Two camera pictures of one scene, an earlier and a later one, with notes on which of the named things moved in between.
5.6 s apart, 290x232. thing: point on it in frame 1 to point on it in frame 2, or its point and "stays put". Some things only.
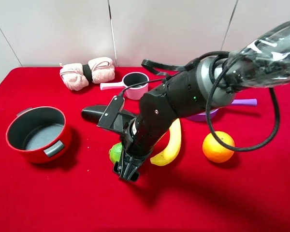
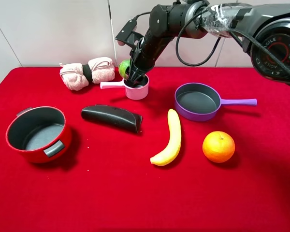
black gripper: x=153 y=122 to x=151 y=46
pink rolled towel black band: x=77 y=76 stays put
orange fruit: x=215 y=151 stays put
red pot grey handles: x=40 y=134 stays put
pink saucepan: x=135 y=85 stays put
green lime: x=115 y=152 to x=123 y=66
